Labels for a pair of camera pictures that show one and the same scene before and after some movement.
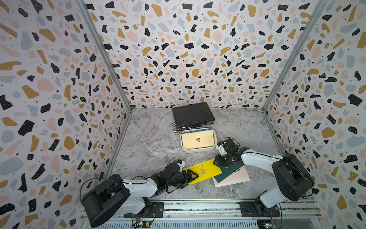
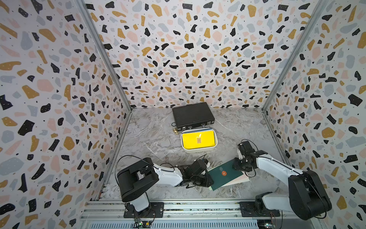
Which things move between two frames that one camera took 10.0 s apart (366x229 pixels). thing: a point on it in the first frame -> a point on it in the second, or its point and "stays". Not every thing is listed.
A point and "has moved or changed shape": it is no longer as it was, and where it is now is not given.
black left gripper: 187,181 -> 208,182
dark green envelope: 227,171 has moved or changed shape
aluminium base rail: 216,214 stays
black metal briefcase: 192,115 stays
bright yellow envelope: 205,170 has moved or changed shape
